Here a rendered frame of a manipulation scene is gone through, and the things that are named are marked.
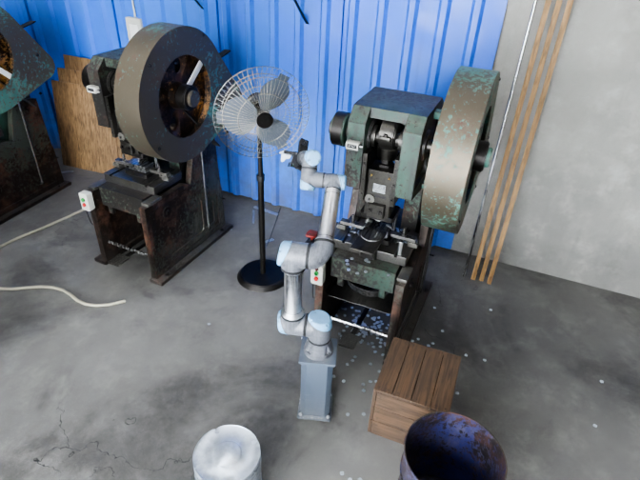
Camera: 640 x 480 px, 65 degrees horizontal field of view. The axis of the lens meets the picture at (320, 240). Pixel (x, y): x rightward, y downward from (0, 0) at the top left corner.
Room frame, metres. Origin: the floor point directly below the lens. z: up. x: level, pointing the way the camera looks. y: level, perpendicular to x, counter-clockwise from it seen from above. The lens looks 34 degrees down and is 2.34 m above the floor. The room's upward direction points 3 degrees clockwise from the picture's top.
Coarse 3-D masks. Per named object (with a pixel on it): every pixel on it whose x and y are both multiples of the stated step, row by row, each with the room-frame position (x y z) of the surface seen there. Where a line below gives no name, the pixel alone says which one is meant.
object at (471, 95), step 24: (456, 72) 2.36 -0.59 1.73; (480, 72) 2.36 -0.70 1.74; (456, 96) 2.20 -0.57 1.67; (480, 96) 2.18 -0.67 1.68; (456, 120) 2.11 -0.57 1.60; (480, 120) 2.08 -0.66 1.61; (432, 144) 2.07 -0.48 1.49; (456, 144) 2.04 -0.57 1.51; (432, 168) 2.04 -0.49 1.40; (456, 168) 2.01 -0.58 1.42; (432, 192) 2.03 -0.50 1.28; (456, 192) 1.99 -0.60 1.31; (432, 216) 2.07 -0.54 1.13; (456, 216) 2.01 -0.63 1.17
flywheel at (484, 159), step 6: (480, 138) 2.68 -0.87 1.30; (480, 144) 2.33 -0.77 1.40; (486, 144) 2.33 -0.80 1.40; (480, 150) 2.30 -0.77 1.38; (486, 150) 2.30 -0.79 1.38; (492, 150) 2.34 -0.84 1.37; (480, 156) 2.28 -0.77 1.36; (486, 156) 2.30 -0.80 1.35; (474, 162) 2.29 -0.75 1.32; (480, 162) 2.28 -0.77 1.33; (486, 162) 2.29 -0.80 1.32; (474, 168) 2.30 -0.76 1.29; (480, 168) 2.28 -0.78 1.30
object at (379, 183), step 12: (372, 168) 2.49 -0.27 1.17; (384, 168) 2.49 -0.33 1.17; (372, 180) 2.47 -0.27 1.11; (384, 180) 2.44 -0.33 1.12; (372, 192) 2.46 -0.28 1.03; (384, 192) 2.44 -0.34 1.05; (372, 204) 2.43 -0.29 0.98; (384, 204) 2.44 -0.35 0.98; (372, 216) 2.43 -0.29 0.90; (384, 216) 2.43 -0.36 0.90
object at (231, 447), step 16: (208, 432) 1.38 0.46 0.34; (224, 432) 1.38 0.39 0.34; (240, 432) 1.39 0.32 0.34; (208, 448) 1.30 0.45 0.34; (224, 448) 1.30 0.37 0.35; (240, 448) 1.31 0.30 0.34; (256, 448) 1.32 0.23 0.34; (208, 464) 1.23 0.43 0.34; (224, 464) 1.23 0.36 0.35; (240, 464) 1.24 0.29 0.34; (256, 464) 1.24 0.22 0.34
